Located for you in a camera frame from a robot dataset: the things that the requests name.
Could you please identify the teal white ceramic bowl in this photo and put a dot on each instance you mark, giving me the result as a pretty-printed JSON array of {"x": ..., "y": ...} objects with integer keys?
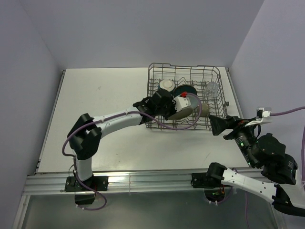
[{"x": 167, "y": 85}]

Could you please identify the olive ceramic mug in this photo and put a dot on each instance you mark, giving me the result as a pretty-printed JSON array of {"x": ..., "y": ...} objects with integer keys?
[{"x": 203, "y": 110}]

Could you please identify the aluminium mounting rail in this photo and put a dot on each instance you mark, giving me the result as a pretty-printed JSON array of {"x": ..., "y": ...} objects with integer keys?
[{"x": 118, "y": 182}]

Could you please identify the grey wire dish rack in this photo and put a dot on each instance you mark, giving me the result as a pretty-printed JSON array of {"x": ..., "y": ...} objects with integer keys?
[{"x": 197, "y": 76}]

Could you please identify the clear glass tumbler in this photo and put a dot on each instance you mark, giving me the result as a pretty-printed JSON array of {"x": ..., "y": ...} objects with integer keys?
[{"x": 211, "y": 89}]

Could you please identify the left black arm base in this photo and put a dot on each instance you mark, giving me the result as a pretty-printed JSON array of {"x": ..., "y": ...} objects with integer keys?
[{"x": 90, "y": 184}]

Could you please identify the beige ceramic plate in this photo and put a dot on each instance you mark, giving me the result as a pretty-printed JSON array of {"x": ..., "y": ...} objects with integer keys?
[{"x": 181, "y": 114}]

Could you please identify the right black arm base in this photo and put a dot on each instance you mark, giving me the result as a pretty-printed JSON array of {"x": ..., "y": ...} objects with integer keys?
[{"x": 215, "y": 193}]

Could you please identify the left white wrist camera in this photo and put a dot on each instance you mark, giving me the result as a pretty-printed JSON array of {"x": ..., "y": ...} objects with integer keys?
[{"x": 182, "y": 102}]

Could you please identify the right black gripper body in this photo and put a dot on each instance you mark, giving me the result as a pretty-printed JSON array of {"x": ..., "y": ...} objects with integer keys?
[{"x": 243, "y": 136}]

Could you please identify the teal ceramic plate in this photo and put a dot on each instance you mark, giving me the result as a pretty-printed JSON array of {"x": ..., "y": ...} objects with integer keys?
[{"x": 184, "y": 88}]

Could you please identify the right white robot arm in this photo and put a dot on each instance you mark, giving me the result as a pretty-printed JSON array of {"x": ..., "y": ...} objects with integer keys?
[{"x": 285, "y": 190}]

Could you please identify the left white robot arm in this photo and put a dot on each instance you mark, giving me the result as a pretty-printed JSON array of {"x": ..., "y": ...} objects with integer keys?
[{"x": 84, "y": 138}]

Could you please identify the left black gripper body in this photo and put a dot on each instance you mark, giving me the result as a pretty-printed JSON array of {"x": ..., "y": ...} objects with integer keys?
[{"x": 168, "y": 109}]

